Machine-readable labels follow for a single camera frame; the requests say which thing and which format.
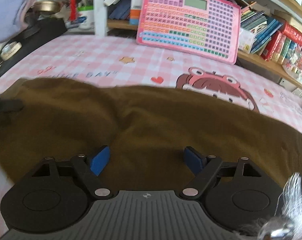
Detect brown corduroy pants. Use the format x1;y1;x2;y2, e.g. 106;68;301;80
0;78;302;191

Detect black box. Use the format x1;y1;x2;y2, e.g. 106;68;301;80
0;18;67;77

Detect lavender folded cloth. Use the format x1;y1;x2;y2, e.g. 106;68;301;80
0;0;36;43

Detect brass bowl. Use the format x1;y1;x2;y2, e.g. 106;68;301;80
33;1;60;14

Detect pink checkered cartoon desk mat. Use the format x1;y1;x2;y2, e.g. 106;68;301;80
0;34;302;240

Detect red tassel ornament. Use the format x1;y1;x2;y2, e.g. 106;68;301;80
69;0;77;22

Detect red dictionary book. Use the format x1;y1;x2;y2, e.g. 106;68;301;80
261;31;283;61

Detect wooden shelf board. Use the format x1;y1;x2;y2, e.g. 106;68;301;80
107;19;302;89

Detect clear plastic card case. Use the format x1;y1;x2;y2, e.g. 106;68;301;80
238;28;255;54

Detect colourful candy bouquet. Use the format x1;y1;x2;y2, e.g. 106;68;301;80
282;45;302;85

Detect white bookshelf upright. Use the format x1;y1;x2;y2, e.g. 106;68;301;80
94;0;108;36

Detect pink learning keyboard tablet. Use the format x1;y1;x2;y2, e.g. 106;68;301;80
136;0;241;64

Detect white orange box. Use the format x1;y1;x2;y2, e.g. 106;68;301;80
129;0;143;25

